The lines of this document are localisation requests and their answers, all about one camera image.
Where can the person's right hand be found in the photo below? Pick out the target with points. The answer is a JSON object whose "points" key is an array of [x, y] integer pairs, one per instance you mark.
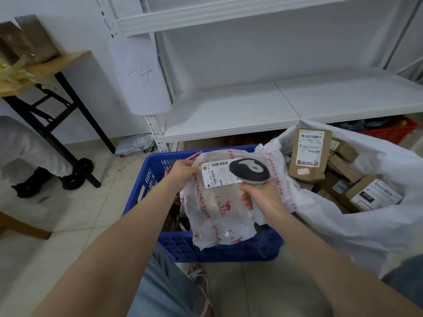
{"points": [[267, 201]]}

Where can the person's left hand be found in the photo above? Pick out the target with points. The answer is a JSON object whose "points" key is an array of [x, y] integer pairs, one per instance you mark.
{"points": [[183, 173]]}

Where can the grey handheld barcode scanner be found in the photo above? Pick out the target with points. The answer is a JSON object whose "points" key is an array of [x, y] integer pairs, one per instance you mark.
{"points": [[249, 169]]}

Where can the white red-print mailer bag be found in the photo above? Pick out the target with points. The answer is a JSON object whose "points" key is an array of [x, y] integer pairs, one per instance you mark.
{"points": [[214, 211]]}

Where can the pile of parcels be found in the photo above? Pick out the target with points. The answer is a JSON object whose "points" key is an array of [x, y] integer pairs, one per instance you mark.
{"points": [[180, 224]]}

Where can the blue plastic crate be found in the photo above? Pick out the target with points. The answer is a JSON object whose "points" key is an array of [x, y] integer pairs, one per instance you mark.
{"points": [[231, 252]]}

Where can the taped brown parcel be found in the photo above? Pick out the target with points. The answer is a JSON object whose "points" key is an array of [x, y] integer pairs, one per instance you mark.
{"points": [[333, 188]]}

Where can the tall brown box handwritten sticker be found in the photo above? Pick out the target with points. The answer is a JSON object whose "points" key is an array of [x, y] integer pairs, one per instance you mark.
{"points": [[310, 148]]}

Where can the white woven sack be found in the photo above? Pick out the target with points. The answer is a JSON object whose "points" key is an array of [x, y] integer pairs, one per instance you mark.
{"points": [[363, 234]]}

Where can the brown box red-outlined sticker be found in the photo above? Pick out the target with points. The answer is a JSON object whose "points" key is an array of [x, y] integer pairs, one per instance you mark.
{"points": [[373, 194]]}

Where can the person's left forearm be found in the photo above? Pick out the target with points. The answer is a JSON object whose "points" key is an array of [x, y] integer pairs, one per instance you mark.
{"points": [[109, 260]]}

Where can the person's right forearm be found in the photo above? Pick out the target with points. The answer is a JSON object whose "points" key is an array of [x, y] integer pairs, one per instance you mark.
{"points": [[337, 270]]}

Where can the grey plastic mailer bag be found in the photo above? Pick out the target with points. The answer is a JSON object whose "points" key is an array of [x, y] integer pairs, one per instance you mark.
{"points": [[133, 145]]}

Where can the person's sandal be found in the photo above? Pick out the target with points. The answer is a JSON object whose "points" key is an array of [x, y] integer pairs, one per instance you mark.
{"points": [[198, 277]]}

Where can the person's left leg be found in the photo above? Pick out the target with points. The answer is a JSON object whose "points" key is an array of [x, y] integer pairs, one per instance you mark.
{"points": [[158, 293]]}

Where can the white metal shelf rack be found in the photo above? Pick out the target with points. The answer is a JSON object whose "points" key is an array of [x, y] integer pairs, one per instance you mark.
{"points": [[409, 65], [248, 108]]}

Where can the white paper sign sheet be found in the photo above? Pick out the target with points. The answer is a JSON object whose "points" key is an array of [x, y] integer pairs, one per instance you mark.
{"points": [[142, 89]]}

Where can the red plastic crate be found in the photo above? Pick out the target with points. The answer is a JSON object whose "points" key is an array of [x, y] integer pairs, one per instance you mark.
{"points": [[390, 135]]}

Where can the wooden folding table black legs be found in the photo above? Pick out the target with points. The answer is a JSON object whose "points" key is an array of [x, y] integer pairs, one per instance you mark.
{"points": [[59, 62]]}

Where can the wooden chair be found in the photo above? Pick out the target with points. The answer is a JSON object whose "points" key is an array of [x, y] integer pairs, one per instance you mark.
{"points": [[23, 227]]}

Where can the crumpled yellowish paper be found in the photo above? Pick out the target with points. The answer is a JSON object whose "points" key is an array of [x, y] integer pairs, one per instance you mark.
{"points": [[15, 77]]}

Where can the brown packets on table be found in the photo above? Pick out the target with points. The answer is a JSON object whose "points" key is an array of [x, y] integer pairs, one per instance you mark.
{"points": [[8, 42], [38, 39]]}

